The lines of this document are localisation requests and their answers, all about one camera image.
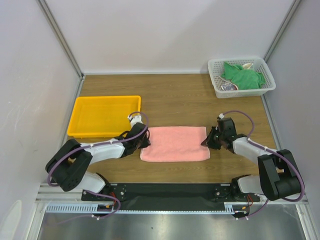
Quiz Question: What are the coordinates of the pink towel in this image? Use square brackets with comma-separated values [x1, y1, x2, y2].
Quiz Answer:
[140, 126, 210, 163]

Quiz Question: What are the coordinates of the yellow plastic tray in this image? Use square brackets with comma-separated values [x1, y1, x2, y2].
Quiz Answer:
[67, 95, 142, 138]

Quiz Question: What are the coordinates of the green towel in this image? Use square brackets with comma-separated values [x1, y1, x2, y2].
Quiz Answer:
[220, 62, 266, 90]

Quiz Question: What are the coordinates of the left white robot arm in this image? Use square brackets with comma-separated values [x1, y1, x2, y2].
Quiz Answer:
[45, 122, 150, 200]

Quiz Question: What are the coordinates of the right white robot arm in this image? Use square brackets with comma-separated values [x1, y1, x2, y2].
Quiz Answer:
[201, 114, 305, 202]

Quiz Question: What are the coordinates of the white plastic basket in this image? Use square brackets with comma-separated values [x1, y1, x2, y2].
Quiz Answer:
[207, 57, 276, 99]

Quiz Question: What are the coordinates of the patterned white cloth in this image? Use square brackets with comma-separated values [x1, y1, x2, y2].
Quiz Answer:
[219, 76, 239, 91]

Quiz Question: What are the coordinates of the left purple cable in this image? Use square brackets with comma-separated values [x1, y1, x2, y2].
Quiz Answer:
[46, 111, 150, 226]

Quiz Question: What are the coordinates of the purple cable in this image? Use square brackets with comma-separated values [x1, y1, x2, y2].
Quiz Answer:
[46, 111, 150, 226]
[219, 110, 306, 221]

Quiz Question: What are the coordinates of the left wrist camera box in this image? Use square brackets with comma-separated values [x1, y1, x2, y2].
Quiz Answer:
[128, 114, 143, 128]

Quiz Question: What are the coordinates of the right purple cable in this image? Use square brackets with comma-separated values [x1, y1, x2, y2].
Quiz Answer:
[219, 110, 306, 221]

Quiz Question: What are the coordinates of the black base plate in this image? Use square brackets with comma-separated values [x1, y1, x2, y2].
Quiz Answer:
[81, 183, 261, 212]

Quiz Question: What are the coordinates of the aluminium frame rail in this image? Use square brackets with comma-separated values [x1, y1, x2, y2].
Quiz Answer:
[34, 182, 311, 205]

